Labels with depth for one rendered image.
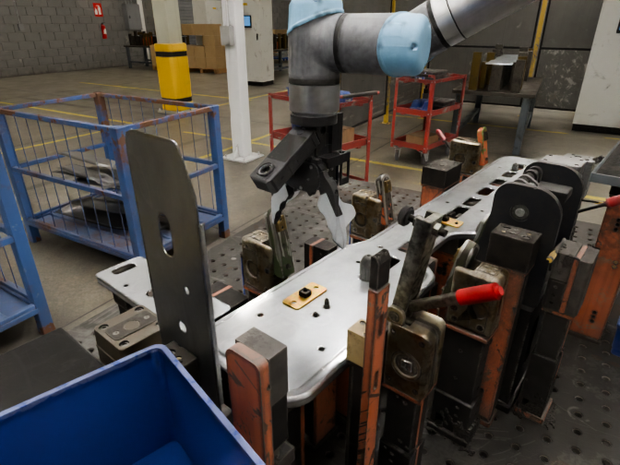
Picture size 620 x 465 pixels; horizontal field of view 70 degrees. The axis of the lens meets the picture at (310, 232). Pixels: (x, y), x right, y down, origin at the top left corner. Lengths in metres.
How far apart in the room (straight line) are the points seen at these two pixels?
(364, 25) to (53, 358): 0.60
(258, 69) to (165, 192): 10.89
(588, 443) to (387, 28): 0.86
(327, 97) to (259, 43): 10.62
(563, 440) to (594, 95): 6.68
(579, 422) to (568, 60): 7.45
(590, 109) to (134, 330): 7.22
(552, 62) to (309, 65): 7.74
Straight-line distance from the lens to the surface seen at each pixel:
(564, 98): 8.34
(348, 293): 0.80
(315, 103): 0.65
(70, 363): 0.69
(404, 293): 0.63
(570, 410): 1.14
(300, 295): 0.78
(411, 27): 0.60
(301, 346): 0.68
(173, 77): 8.05
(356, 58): 0.61
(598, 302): 1.31
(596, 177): 1.05
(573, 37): 8.28
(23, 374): 0.70
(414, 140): 5.10
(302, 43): 0.64
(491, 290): 0.58
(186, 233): 0.47
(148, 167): 0.49
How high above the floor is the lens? 1.44
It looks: 26 degrees down
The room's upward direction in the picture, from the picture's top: straight up
